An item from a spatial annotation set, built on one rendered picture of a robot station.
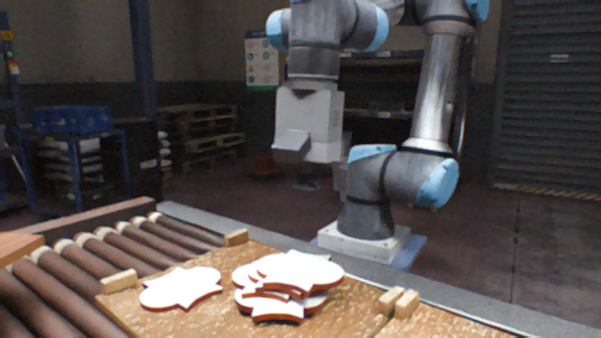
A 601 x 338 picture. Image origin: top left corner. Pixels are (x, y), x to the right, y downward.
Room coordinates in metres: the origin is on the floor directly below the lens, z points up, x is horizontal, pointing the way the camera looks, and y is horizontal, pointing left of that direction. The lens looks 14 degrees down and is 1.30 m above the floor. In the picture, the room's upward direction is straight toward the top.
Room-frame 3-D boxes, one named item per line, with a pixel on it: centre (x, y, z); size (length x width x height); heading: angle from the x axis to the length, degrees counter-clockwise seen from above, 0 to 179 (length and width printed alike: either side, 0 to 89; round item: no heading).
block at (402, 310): (0.56, -0.17, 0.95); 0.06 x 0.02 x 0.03; 141
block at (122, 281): (0.63, 0.32, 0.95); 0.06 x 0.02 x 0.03; 139
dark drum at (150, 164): (4.05, 1.80, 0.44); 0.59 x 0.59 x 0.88
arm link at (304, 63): (0.60, -0.02, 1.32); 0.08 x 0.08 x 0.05
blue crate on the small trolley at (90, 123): (3.36, 1.95, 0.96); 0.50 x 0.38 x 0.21; 75
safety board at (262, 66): (6.23, 0.61, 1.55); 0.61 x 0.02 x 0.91; 60
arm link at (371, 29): (0.69, -0.08, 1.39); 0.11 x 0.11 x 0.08; 48
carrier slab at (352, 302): (0.60, 0.09, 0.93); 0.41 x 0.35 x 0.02; 49
